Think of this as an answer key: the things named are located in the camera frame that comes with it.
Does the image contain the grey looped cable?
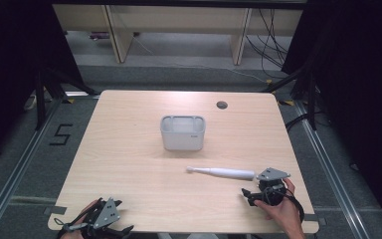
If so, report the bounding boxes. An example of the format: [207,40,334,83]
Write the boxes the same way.
[53,217,90,233]

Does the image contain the black floor cable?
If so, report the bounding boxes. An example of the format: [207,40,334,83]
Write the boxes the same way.
[284,111,327,132]

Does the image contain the person's right hand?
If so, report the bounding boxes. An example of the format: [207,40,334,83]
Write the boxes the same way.
[254,177,305,228]

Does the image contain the white floor object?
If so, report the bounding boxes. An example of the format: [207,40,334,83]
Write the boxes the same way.
[23,94,38,112]

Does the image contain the black metal stand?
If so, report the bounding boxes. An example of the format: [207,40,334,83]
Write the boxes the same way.
[34,65,97,131]
[262,65,320,131]

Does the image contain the black hanging cables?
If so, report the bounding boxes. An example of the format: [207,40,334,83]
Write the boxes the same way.
[245,8,291,80]

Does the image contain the person's left hand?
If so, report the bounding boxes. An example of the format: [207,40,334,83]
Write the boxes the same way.
[59,198,99,239]

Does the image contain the black curtain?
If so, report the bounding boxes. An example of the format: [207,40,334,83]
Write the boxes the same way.
[281,0,382,230]
[0,0,88,167]

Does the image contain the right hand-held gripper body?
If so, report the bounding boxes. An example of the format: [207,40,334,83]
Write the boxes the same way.
[256,166,291,207]

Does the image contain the metal floor rail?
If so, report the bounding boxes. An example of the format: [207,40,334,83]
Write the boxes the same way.
[0,99,65,239]
[292,99,370,239]

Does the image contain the white electric toothbrush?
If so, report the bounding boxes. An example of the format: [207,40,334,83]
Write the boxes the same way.
[185,165,257,182]

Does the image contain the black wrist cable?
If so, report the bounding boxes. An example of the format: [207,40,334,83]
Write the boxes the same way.
[278,189,305,224]

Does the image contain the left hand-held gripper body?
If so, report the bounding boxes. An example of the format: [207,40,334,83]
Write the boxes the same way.
[79,197,123,239]

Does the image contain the white plastic storage container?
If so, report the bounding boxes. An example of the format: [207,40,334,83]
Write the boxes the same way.
[159,115,207,152]

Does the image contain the grey tape strip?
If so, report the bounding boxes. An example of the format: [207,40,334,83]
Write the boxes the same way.
[43,205,68,216]
[302,213,328,227]

